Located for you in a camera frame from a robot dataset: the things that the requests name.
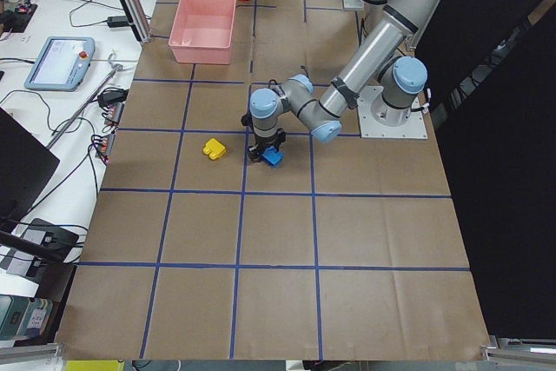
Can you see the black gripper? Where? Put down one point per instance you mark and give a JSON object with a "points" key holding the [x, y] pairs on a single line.
{"points": [[262, 143]]}

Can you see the blue toy block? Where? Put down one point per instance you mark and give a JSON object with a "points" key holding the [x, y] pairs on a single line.
{"points": [[272, 157]]}

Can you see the yellow toy block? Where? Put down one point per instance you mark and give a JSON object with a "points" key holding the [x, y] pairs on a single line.
{"points": [[214, 149]]}

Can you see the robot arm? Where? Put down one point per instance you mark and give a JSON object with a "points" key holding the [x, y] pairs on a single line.
{"points": [[404, 78]]}

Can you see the pink plastic box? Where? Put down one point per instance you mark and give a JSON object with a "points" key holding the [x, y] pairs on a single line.
{"points": [[202, 31]]}

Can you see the brown paper table cover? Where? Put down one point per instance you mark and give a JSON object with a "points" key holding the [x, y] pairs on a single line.
{"points": [[349, 250]]}

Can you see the black power strip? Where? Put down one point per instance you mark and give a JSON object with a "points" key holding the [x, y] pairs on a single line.
{"points": [[103, 143]]}

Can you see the metal rod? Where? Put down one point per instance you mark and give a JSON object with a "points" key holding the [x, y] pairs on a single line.
{"points": [[114, 68]]}

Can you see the black power adapter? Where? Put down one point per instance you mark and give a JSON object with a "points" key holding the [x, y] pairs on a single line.
{"points": [[117, 21]]}

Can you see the blue teach pendant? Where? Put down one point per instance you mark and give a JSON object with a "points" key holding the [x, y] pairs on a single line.
{"points": [[62, 64]]}

